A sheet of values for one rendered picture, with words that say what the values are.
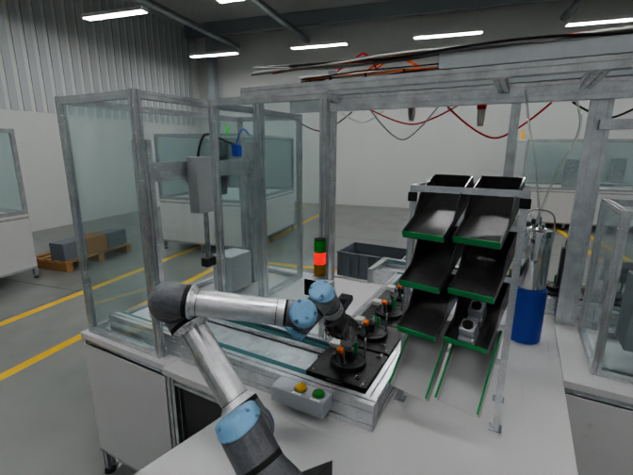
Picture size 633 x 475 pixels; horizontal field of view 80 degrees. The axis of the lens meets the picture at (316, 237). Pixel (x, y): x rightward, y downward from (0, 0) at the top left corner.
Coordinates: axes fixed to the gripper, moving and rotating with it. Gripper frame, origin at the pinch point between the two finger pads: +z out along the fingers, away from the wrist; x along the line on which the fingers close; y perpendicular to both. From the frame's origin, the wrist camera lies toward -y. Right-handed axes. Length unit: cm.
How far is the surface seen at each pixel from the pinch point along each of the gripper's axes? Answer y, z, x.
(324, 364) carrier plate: 13.1, 6.2, -7.7
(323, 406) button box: 29.1, -4.7, 1.9
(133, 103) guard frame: -38, -78, -82
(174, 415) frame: 50, 18, -71
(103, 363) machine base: 42, 12, -122
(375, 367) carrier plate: 7.4, 11.2, 10.1
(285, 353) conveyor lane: 11.5, 14.5, -29.8
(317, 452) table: 42.1, -4.2, 4.9
